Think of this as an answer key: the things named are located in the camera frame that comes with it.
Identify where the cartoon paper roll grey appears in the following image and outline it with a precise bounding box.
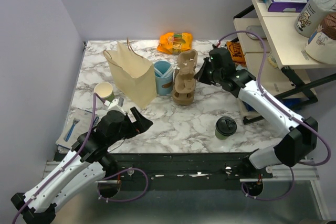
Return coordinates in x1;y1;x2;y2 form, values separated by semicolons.
295;0;335;38

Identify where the brown pulp cup carrier stack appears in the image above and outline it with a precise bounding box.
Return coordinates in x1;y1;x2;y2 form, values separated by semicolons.
172;74;196;105

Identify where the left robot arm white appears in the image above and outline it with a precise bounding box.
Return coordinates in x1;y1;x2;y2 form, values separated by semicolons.
11;107;153;223

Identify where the beige paper bag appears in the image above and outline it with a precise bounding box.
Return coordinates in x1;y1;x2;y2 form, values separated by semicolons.
103;40;157;109

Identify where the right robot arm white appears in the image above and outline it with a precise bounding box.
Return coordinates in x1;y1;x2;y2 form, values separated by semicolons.
194;48;318;178

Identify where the black plastic cup lid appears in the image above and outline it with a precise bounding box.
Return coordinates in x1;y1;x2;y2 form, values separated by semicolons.
215;116;237;135

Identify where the blue straw holder cup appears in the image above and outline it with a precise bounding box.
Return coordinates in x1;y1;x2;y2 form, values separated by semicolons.
154;61;174;95

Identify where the grey computer mouse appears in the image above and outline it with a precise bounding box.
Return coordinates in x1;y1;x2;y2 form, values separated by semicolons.
246;25;267;40

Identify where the orange brown snack packet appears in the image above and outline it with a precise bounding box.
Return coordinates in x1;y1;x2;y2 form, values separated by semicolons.
226;41;247;67

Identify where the cartoon paper roll brown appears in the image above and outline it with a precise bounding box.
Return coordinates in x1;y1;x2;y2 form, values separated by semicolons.
305;13;335;65

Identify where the purple tissue box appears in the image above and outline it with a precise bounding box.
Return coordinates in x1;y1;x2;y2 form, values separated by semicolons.
263;0;309;13

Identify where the orange snack bag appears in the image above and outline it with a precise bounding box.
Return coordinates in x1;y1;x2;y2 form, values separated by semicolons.
157;32;193;55

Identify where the green paper cup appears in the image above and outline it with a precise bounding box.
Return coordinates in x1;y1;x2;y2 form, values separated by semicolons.
215;128;232;140
93;82;115;106

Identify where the razor blister pack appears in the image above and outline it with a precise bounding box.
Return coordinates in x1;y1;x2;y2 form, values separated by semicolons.
56;109;92;150

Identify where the blue snack bag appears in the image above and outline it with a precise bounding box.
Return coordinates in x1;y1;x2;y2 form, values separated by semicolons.
243;98;301;111

